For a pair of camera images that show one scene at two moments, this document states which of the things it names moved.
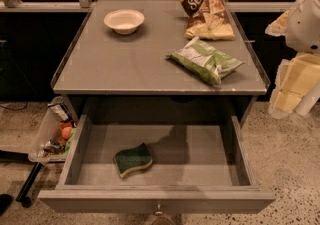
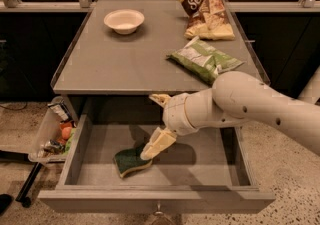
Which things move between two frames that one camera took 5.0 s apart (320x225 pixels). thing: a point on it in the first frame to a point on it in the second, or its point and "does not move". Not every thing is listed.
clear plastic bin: [55, 134] does not move
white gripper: [304, 28] to [174, 113]
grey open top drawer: [196, 168] does not move
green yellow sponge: [127, 160] does not move
